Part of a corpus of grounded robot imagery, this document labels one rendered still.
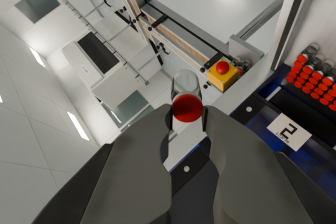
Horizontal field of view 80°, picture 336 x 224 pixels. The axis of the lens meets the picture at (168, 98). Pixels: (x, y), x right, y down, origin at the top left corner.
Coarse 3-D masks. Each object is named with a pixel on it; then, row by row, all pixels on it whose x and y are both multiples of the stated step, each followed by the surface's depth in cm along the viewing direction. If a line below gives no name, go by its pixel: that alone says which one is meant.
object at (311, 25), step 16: (304, 0) 37; (320, 0) 38; (304, 16) 42; (320, 16) 40; (304, 32) 45; (320, 32) 42; (288, 48) 51; (304, 48) 48; (320, 48) 45; (288, 64) 56
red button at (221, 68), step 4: (216, 64) 62; (220, 64) 62; (224, 64) 61; (228, 64) 62; (216, 68) 62; (220, 68) 61; (224, 68) 61; (228, 68) 61; (220, 72) 62; (224, 72) 62
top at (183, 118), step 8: (184, 96) 13; (192, 96) 13; (176, 104) 13; (184, 104) 13; (192, 104) 13; (200, 104) 13; (176, 112) 13; (184, 112) 13; (192, 112) 13; (200, 112) 13; (184, 120) 13; (192, 120) 13
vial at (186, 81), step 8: (176, 72) 16; (184, 72) 16; (192, 72) 16; (176, 80) 15; (184, 80) 14; (192, 80) 15; (176, 88) 14; (184, 88) 14; (192, 88) 14; (176, 96) 13; (200, 96) 14
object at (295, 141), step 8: (280, 120) 54; (288, 120) 53; (272, 128) 53; (280, 128) 53; (288, 128) 52; (280, 136) 52; (288, 136) 51; (296, 136) 51; (304, 136) 50; (288, 144) 51; (296, 144) 50
